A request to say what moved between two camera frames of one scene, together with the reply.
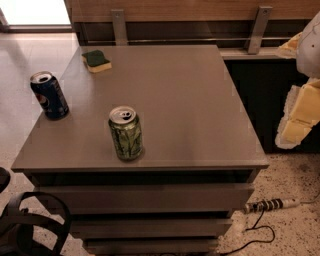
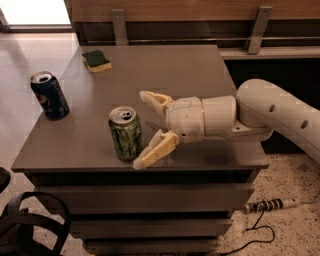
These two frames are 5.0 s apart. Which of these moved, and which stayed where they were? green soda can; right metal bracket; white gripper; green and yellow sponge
Moved: white gripper
Stayed: green and yellow sponge; green soda can; right metal bracket
